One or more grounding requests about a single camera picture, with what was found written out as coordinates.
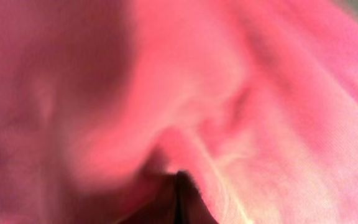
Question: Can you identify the red t-shirt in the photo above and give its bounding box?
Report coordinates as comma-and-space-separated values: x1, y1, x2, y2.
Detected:
0, 1, 358, 223

